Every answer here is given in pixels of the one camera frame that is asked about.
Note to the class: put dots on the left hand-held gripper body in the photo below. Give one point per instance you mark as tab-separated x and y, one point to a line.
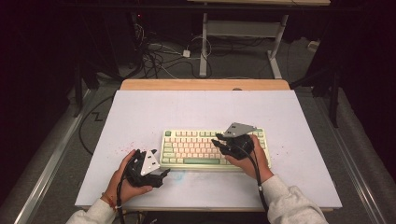
146	169

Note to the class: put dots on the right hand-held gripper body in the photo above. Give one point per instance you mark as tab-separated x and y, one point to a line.
238	140

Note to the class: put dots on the green and cream keyboard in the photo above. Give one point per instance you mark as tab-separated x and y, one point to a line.
193	149

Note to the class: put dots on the person's right hand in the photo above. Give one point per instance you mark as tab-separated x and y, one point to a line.
249	165

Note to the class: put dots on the person's left hand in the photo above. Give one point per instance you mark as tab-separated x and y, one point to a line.
123	183

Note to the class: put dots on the white table board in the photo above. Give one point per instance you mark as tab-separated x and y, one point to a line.
202	109

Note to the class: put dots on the wooden table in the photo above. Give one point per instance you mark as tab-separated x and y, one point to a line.
202	84

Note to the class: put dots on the white power adapter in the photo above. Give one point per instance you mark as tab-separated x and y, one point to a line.
186	53

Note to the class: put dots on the black metal stand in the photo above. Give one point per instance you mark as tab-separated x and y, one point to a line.
77	90

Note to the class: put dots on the white power strip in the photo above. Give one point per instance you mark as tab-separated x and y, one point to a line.
313	45

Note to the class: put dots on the metal floor rail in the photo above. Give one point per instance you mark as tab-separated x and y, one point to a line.
49	168
355	168

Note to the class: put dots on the white metal desk frame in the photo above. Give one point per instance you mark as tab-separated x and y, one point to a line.
239	29

